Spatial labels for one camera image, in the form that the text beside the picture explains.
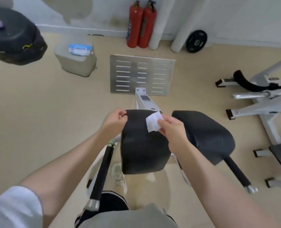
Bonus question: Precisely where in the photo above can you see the person's left hand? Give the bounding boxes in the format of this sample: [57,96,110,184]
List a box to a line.
[99,108,128,140]

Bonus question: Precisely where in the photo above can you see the person's right hand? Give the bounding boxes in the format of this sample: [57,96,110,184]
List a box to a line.
[157,115,191,155]

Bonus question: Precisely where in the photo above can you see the white cleaning wipe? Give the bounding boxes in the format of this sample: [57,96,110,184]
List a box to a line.
[146,111,164,133]

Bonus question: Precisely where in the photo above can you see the black cushion with small dents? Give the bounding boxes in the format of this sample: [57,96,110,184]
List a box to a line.
[171,110,236,166]

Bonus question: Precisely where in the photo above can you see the black textured cushion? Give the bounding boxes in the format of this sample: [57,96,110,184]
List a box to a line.
[121,109,172,175]

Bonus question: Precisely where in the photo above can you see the white machine frame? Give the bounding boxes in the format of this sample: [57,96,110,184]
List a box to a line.
[84,54,259,212]

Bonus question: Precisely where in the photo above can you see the black grip bar silver cap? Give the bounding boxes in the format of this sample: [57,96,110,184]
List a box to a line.
[223,156,259,194]
[84,142,117,212]

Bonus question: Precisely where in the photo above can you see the perforated metal footplate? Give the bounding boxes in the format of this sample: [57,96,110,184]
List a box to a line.
[109,54,177,96]

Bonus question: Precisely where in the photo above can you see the blue white wet wipe pack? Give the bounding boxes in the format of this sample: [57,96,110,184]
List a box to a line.
[68,44,94,57]

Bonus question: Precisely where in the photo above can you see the person's right forearm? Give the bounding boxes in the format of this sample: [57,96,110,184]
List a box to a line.
[172,144,281,228]

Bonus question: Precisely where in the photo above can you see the person's left forearm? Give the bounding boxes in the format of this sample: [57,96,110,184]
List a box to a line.
[18,130,118,221]

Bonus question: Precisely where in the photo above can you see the person's left beige sneaker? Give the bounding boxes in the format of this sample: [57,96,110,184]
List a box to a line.
[111,163,128,195]

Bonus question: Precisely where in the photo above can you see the person's black striped shorts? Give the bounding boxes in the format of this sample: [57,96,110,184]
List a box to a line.
[74,191,179,228]

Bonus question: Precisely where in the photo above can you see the person's grey white shirt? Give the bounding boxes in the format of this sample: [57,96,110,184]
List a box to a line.
[0,186,179,228]

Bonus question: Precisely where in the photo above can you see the black weight plate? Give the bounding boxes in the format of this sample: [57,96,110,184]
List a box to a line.
[186,30,208,54]

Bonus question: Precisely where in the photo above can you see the white exercise machine black roller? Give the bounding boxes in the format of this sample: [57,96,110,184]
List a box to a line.
[215,54,281,145]

